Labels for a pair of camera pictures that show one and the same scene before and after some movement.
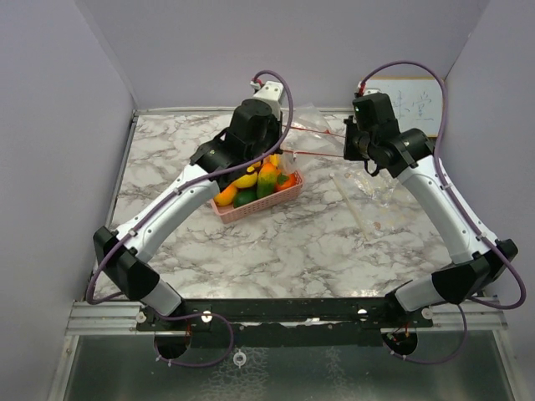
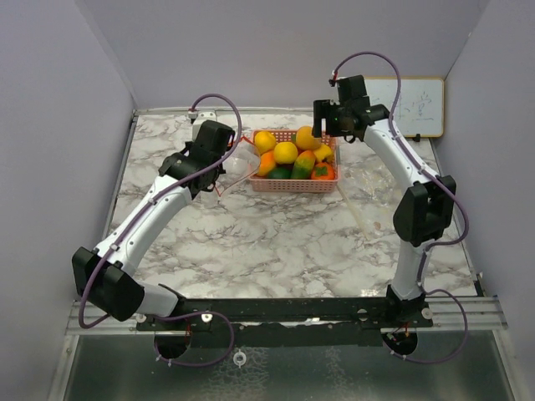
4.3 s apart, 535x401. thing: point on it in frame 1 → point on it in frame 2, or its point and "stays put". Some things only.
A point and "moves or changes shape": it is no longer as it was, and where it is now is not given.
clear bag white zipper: x=370 y=197 stays put
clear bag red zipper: x=311 y=137 moves or changes shape
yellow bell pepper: x=274 y=159 → x=323 y=152
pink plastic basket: x=227 y=213 → x=261 y=183
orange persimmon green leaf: x=284 y=180 → x=323 y=170
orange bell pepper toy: x=267 y=181 → x=303 y=165
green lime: x=243 y=195 → x=280 y=172
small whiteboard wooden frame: x=417 y=101 stays put
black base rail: x=285 y=322 stays put
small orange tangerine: x=226 y=196 → x=267 y=162
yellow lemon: x=247 y=180 → x=285 y=153
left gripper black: x=274 y=123 → x=189 y=144
